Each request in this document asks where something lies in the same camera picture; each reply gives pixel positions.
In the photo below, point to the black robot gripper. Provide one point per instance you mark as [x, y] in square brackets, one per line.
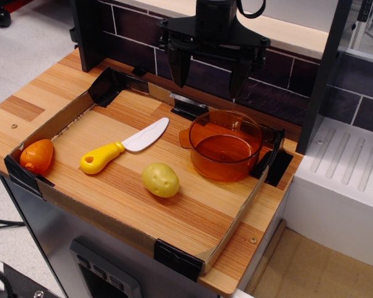
[214, 32]

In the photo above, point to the yellow handled white toy knife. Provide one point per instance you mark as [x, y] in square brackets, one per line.
[96, 160]

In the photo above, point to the orange transparent plastic pot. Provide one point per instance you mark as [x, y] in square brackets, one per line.
[225, 145]

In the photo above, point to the cardboard fence with black tape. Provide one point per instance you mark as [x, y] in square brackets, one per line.
[203, 232]

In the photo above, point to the yellow toy potato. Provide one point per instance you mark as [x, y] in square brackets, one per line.
[160, 180]

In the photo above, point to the white toy sink drainboard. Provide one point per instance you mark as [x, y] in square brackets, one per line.
[331, 197]

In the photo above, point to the orange toy carrot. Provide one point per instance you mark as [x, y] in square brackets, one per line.
[37, 157]

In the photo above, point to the black chair caster wheel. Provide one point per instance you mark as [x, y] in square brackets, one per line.
[5, 18]

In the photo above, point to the grey oven control panel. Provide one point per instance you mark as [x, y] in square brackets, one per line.
[101, 277]

